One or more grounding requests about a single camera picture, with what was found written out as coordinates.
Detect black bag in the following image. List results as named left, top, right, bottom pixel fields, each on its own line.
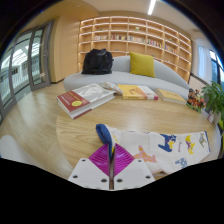
left=81, top=48, right=115, bottom=76

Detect white towel with animal print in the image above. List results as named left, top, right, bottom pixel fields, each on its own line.
left=95, top=123, right=212, bottom=176

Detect long ceiling light strip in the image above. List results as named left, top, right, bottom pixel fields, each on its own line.
left=147, top=0, right=157, bottom=16

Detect colourful figurine group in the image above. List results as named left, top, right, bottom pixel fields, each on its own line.
left=185, top=88, right=207, bottom=113

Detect wooden wall shelf unit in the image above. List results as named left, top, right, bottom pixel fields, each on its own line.
left=77, top=15, right=193, bottom=83

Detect window with white curtain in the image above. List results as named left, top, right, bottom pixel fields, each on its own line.
left=196, top=39, right=224, bottom=91

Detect small white and red can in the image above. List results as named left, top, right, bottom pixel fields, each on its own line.
left=207, top=111, right=216, bottom=124

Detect yellow and white book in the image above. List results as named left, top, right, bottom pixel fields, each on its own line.
left=117, top=83, right=160, bottom=101

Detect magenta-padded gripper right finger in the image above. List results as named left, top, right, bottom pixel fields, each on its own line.
left=112, top=143, right=156, bottom=191

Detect white chair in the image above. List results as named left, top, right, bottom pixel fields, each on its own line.
left=0, top=134, right=38, bottom=166

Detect green potted plant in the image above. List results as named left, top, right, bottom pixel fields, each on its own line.
left=199, top=80, right=224, bottom=126

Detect grey-framed glass doors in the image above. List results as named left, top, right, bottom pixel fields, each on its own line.
left=0, top=20, right=54, bottom=124

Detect flat yellow book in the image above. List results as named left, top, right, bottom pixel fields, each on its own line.
left=155, top=88, right=188, bottom=106

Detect grey curved sofa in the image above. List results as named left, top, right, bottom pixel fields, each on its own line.
left=63, top=54, right=191, bottom=99

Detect yellow cushion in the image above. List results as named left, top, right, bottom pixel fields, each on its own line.
left=128, top=51, right=156, bottom=79

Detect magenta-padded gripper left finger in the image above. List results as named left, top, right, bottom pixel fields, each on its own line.
left=67, top=143, right=113, bottom=191

